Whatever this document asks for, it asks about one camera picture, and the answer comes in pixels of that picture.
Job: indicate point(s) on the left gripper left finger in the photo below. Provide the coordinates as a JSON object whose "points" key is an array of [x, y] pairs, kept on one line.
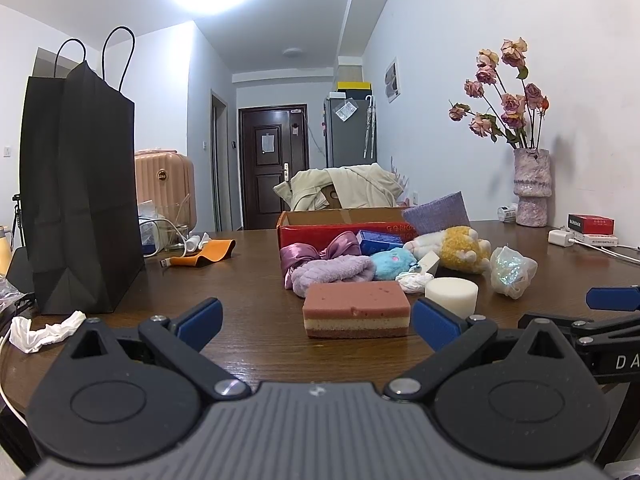
{"points": [[177, 344]]}

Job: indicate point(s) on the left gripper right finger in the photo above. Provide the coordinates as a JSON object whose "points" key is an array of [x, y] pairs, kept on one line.
{"points": [[457, 343]]}

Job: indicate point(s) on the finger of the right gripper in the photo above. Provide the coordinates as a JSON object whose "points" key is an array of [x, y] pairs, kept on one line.
{"points": [[614, 298]]}

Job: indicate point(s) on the white tissue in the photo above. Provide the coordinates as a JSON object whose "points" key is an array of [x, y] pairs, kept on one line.
{"points": [[413, 283]]}

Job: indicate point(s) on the white plush tag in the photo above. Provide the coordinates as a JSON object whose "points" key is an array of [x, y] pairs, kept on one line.
{"points": [[429, 263]]}

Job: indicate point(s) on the white yellow plush alpaca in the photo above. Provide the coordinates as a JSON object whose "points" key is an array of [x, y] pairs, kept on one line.
{"points": [[459, 248]]}

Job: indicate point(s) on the pink layered sponge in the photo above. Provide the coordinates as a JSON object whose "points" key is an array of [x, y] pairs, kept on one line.
{"points": [[356, 310]]}

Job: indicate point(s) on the blue plush toy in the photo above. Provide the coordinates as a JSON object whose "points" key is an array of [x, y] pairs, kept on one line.
{"points": [[388, 265]]}

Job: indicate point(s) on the lilac fluffy towel roll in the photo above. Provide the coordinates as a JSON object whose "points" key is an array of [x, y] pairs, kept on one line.
{"points": [[345, 269]]}

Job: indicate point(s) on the purple rectangular cloth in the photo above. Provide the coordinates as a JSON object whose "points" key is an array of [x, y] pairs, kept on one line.
{"points": [[438, 215]]}

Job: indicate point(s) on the purple satin bow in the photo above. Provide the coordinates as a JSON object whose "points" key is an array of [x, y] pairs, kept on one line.
{"points": [[294, 255]]}

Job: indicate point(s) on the red black small box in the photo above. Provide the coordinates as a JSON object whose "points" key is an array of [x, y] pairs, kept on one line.
{"points": [[590, 224]]}

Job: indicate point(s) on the white power adapter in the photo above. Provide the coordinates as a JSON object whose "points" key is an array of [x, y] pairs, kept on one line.
{"points": [[561, 238]]}

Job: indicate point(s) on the clear plastic container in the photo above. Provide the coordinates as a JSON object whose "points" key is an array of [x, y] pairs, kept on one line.
{"points": [[159, 233]]}

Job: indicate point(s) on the blue tissue pack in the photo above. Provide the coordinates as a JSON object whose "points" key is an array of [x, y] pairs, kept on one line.
{"points": [[371, 242]]}

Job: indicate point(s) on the white medicine box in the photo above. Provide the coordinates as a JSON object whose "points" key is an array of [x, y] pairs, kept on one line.
{"points": [[507, 214]]}

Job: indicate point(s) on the pink textured vase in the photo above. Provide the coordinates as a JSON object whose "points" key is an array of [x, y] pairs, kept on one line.
{"points": [[532, 186]]}

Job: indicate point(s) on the crumpled white paper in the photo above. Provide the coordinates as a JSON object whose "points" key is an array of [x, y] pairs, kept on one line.
{"points": [[27, 340]]}

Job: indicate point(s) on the pink hard suitcase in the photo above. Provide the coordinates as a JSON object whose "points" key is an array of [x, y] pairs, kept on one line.
{"points": [[166, 178]]}

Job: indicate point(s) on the red cardboard box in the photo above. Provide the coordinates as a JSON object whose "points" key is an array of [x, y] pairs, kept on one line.
{"points": [[318, 228]]}

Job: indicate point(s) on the beige coat on chair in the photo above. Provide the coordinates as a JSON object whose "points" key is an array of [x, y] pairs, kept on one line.
{"points": [[360, 186]]}

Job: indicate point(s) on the dark brown entrance door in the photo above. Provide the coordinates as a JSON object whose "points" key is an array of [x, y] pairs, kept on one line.
{"points": [[273, 146]]}

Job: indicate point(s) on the dried pink rose bouquet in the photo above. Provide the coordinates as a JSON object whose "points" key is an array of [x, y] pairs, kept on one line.
{"points": [[508, 105]]}

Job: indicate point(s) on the black paper shopping bag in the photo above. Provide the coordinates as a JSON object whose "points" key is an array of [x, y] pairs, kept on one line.
{"points": [[78, 192]]}

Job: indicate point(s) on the grey refrigerator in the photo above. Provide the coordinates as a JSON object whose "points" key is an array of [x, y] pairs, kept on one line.
{"points": [[350, 128]]}

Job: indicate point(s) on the yellow box on fridge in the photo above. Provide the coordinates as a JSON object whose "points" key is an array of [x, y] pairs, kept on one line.
{"points": [[353, 86]]}

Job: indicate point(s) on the black camera tripod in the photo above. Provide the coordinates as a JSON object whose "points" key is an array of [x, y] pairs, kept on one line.
{"points": [[17, 232]]}

